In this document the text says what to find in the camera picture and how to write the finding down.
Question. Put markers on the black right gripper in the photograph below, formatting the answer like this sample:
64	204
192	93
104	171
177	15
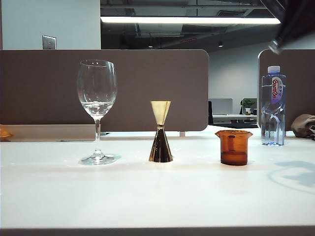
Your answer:
300	19

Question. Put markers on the small amber measuring cup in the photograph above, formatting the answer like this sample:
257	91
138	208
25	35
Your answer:
233	152

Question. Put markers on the gold double jigger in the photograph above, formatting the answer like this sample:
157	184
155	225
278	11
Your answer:
161	147

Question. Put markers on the clear plastic water bottle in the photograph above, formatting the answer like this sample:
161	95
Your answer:
272	115

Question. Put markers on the clear wine glass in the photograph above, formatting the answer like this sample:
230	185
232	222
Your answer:
96	110

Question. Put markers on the narrow brown desk partition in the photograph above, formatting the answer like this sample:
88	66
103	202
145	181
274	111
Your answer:
300	81

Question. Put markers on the black ceiling spotlight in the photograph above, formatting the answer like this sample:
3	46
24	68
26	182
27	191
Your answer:
220	44

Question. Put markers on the small green potted plant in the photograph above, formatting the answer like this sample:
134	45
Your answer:
248	104

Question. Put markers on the long ceiling light strip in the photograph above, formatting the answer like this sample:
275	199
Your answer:
197	20

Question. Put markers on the tan cloth bag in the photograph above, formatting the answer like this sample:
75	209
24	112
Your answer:
302	125

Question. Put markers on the red ceiling sign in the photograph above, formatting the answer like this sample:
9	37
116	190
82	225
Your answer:
189	40

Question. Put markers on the white background desk screen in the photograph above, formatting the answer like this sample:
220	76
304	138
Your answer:
220	106

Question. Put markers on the white background desk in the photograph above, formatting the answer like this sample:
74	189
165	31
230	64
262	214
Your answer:
234	118

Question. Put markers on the wide brown desk partition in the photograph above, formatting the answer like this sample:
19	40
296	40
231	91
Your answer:
37	86

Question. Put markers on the beige long box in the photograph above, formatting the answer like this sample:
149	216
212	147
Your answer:
49	132

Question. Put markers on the orange rounded object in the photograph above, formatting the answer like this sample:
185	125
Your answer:
3	132

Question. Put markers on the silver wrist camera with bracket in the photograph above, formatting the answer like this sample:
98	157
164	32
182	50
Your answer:
275	46

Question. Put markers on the white partition bracket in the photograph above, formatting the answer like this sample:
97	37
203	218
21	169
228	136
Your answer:
182	134

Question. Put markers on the metal wall switch plate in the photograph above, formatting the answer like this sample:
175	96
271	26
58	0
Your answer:
49	42

